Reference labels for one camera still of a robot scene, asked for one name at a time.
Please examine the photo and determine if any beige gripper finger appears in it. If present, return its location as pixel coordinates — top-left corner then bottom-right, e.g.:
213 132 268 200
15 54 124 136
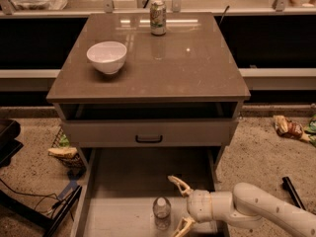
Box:
168 175 194 197
172 217 196 237

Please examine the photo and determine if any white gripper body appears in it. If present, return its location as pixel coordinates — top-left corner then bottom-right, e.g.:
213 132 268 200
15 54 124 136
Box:
187 190 212 223

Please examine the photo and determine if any clear plastic water bottle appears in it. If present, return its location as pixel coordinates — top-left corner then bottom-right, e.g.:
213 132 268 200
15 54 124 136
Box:
152 197 171 230

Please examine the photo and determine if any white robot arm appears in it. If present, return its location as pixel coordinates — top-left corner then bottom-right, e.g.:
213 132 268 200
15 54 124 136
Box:
168 176 316 237

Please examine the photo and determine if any open grey drawer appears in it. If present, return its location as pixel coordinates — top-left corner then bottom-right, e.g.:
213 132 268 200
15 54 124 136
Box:
71 148 214 237

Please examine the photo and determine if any grey drawer cabinet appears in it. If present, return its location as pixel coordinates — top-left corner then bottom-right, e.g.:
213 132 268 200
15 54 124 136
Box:
47 13 250 160

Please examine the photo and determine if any black bar on floor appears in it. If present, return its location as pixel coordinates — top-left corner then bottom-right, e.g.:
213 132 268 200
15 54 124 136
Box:
282 177 305 209

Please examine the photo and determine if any black stand leg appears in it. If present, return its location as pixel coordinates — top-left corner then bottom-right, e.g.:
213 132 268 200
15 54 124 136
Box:
42 186 82 237

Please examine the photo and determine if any blue tape on floor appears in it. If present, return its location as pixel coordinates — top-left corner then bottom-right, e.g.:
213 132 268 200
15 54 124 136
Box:
58 180 78 199

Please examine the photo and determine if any brown snack bag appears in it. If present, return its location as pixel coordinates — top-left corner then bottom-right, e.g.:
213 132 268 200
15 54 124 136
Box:
274 116 310 142

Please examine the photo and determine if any green snack bag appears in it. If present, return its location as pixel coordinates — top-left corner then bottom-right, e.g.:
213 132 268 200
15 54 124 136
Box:
304 115 316 147

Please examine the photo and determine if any white ceramic bowl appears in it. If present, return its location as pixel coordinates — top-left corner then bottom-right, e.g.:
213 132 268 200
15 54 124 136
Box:
87 41 127 74

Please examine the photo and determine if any green soda can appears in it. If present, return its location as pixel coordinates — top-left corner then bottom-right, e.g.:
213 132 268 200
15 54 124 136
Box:
150 0 166 36

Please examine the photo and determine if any black base at left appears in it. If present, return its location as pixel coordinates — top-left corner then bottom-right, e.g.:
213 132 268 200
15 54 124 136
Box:
0 118 23 167

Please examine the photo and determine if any closed drawer with black handle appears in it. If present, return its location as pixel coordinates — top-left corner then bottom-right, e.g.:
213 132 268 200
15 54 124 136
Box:
62 119 238 148

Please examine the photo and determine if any black cable on floor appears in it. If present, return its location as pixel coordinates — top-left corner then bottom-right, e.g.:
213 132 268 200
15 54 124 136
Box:
0 178 75 222

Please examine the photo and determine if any wire basket with snacks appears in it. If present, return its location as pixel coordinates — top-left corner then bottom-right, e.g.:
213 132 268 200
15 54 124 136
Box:
47 128 85 168

